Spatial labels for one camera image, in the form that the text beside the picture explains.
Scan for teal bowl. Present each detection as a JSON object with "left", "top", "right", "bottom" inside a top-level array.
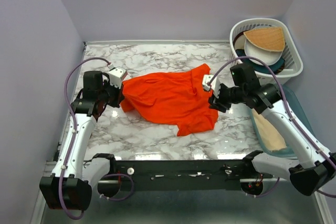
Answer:
[{"left": 235, "top": 48, "right": 286, "bottom": 75}]

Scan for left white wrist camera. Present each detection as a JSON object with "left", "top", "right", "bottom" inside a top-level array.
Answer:
[{"left": 108, "top": 67, "right": 128, "bottom": 89}]

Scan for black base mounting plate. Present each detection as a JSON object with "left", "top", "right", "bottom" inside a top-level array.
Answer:
[{"left": 85, "top": 158, "right": 274, "bottom": 201}]

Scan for white plastic basket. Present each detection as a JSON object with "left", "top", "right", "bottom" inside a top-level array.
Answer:
[{"left": 229, "top": 18, "right": 303, "bottom": 84}]

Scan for white plate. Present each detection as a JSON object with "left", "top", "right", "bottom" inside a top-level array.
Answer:
[{"left": 244, "top": 39, "right": 282, "bottom": 65}]

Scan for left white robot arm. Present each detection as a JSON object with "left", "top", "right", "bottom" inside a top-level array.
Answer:
[{"left": 39, "top": 68, "right": 127, "bottom": 211}]

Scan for teal plastic bin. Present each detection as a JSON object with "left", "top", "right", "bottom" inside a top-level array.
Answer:
[{"left": 249, "top": 84, "right": 314, "bottom": 159}]

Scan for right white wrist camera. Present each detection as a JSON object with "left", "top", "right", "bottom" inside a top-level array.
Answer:
[{"left": 202, "top": 74, "right": 221, "bottom": 98}]

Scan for beige folded cloth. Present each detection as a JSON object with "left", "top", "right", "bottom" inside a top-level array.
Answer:
[{"left": 253, "top": 113, "right": 287, "bottom": 151}]

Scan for orange t shirt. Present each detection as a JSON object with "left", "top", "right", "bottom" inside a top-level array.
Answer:
[{"left": 121, "top": 64, "right": 218, "bottom": 136}]

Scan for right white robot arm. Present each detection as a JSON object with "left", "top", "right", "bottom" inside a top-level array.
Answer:
[{"left": 202, "top": 63, "right": 335, "bottom": 196}]

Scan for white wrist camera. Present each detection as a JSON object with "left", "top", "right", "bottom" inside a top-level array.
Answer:
[
  {"left": 108, "top": 67, "right": 128, "bottom": 89},
  {"left": 202, "top": 74, "right": 221, "bottom": 98}
]

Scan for aluminium rail frame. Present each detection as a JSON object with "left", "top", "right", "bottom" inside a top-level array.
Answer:
[{"left": 30, "top": 159, "right": 328, "bottom": 224}]

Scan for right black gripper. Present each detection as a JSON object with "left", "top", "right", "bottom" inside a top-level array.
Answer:
[{"left": 207, "top": 82, "right": 245, "bottom": 113}]

